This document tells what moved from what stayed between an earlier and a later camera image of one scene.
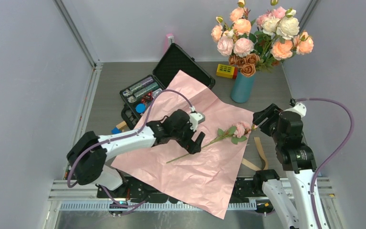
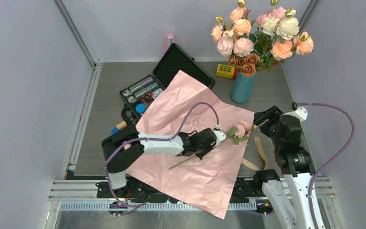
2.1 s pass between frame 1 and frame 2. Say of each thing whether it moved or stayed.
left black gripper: moved
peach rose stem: stayed
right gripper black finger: stayed
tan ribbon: stayed
